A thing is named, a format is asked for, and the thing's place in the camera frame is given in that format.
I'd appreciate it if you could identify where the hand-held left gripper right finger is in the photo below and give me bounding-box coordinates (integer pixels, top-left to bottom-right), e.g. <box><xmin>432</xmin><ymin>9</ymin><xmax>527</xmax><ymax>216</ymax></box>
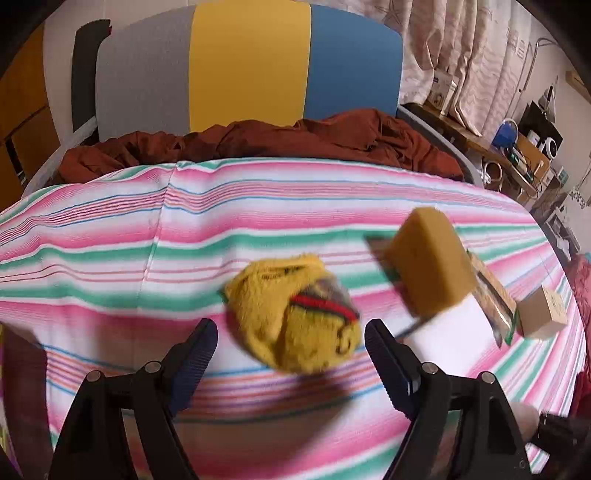
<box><xmin>364</xmin><ymin>318</ymin><xmax>532</xmax><ymax>480</ymax></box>

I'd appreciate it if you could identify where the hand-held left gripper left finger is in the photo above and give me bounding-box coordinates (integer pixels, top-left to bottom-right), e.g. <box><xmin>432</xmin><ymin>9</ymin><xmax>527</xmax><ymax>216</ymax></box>
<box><xmin>48</xmin><ymin>318</ymin><xmax>219</xmax><ymax>480</ymax></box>

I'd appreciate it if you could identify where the yellow plush cloth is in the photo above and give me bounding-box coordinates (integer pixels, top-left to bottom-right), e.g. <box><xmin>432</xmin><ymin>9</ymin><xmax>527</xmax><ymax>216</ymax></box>
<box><xmin>224</xmin><ymin>256</ymin><xmax>363</xmax><ymax>374</ymax></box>

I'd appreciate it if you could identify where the orange sponge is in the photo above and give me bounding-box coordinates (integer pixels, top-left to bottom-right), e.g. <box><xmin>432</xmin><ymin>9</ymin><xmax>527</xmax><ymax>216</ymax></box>
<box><xmin>385</xmin><ymin>207</ymin><xmax>477</xmax><ymax>319</ymax></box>

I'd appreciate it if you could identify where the pink green striped blanket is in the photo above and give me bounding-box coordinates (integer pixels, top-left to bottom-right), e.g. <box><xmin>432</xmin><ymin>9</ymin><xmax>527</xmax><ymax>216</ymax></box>
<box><xmin>0</xmin><ymin>157</ymin><xmax>587</xmax><ymax>480</ymax></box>

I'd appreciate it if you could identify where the beige cardboard box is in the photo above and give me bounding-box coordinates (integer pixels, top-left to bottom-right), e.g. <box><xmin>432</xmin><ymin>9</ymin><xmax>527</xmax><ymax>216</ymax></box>
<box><xmin>516</xmin><ymin>285</ymin><xmax>570</xmax><ymax>340</ymax></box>

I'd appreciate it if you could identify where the green edged clear packet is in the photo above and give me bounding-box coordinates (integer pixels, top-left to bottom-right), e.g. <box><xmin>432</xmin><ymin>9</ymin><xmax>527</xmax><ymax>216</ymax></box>
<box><xmin>367</xmin><ymin>235</ymin><xmax>519</xmax><ymax>348</ymax></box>

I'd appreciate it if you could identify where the pink bedding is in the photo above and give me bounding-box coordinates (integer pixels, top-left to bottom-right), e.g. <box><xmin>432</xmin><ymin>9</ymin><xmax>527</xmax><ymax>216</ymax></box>
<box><xmin>571</xmin><ymin>253</ymin><xmax>591</xmax><ymax>326</ymax></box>

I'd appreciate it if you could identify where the wooden side desk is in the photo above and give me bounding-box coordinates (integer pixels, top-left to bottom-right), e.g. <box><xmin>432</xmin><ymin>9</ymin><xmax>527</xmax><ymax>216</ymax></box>
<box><xmin>404</xmin><ymin>102</ymin><xmax>563</xmax><ymax>206</ymax></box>

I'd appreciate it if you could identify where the dark red blanket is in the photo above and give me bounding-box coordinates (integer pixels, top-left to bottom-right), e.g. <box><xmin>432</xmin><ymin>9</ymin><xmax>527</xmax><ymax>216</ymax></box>
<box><xmin>58</xmin><ymin>108</ymin><xmax>465</xmax><ymax>186</ymax></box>

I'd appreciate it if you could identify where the small white box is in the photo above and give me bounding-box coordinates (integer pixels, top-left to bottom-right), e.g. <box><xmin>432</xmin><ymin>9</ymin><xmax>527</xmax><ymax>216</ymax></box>
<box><xmin>431</xmin><ymin>69</ymin><xmax>459</xmax><ymax>114</ymax></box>

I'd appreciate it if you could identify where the black appliance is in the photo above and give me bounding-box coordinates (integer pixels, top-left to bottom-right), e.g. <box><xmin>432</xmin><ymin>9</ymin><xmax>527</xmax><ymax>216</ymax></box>
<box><xmin>519</xmin><ymin>100</ymin><xmax>565</xmax><ymax>154</ymax></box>

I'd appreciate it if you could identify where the wooden wardrobe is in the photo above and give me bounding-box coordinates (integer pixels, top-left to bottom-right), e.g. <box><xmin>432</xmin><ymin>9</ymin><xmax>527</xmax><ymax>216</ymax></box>
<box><xmin>0</xmin><ymin>23</ymin><xmax>59</xmax><ymax>197</ymax></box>

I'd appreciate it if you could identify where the patterned beige curtain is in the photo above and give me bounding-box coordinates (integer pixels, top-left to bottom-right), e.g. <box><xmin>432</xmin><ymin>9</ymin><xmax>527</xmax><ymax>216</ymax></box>
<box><xmin>369</xmin><ymin>0</ymin><xmax>543</xmax><ymax>136</ymax></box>

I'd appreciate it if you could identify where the black upright post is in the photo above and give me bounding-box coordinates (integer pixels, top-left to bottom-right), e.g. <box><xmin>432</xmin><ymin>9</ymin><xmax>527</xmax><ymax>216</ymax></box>
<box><xmin>71</xmin><ymin>18</ymin><xmax>112</xmax><ymax>140</ymax></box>

